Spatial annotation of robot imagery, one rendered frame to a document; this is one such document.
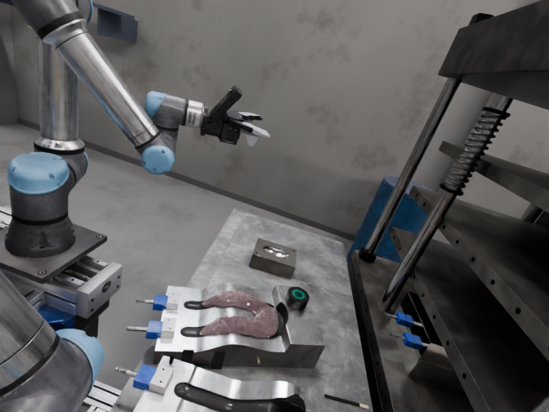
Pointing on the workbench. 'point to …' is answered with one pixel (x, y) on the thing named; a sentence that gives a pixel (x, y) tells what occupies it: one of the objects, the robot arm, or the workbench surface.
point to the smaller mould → (274, 258)
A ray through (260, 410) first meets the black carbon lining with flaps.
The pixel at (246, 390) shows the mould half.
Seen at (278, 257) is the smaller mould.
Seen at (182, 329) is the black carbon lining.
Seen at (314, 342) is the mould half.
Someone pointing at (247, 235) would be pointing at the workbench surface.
